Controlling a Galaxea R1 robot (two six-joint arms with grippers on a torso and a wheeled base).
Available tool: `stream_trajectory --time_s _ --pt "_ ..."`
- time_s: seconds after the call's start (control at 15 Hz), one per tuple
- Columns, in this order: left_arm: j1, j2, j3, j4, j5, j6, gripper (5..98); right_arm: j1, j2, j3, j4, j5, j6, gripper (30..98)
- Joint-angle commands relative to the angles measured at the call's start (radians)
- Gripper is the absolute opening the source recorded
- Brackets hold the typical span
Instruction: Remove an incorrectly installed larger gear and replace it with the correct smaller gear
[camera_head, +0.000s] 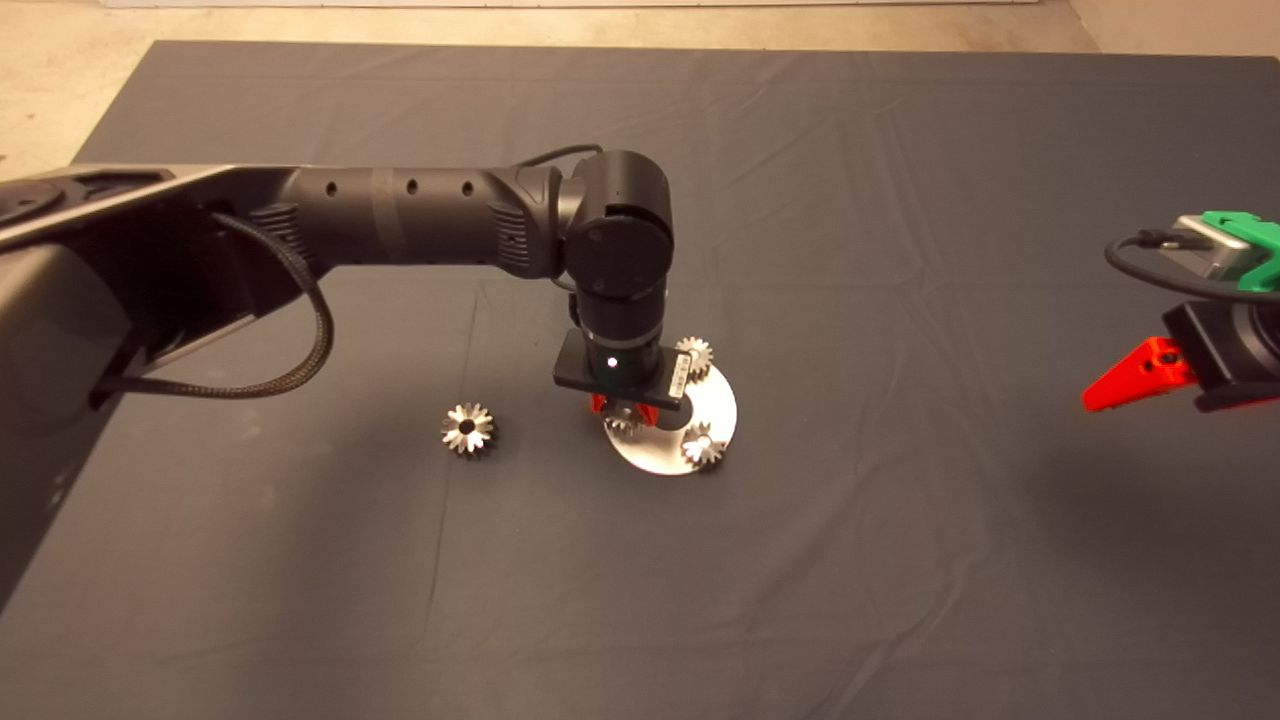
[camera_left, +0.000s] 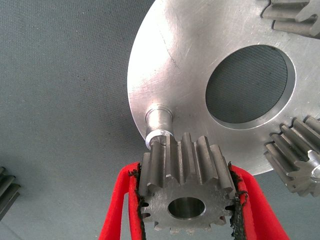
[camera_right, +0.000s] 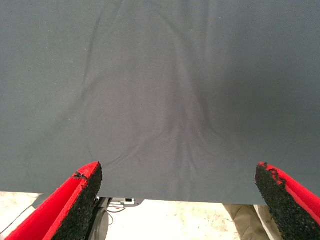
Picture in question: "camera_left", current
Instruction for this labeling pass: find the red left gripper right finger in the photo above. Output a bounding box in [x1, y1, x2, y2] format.
[227, 161, 291, 240]

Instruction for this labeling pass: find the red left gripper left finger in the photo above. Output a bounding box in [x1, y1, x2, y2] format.
[98, 161, 148, 240]

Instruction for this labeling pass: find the small steel gear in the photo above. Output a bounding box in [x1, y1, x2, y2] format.
[261, 0, 320, 40]
[138, 131, 237, 235]
[263, 115, 320, 199]

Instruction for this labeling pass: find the large steel gear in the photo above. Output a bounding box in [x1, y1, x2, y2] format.
[0, 166, 21, 222]

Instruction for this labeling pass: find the dark grey table cloth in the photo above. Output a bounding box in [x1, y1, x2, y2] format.
[0, 0, 320, 240]

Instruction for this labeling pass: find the round metal plate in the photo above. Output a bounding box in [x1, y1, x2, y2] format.
[126, 0, 320, 177]

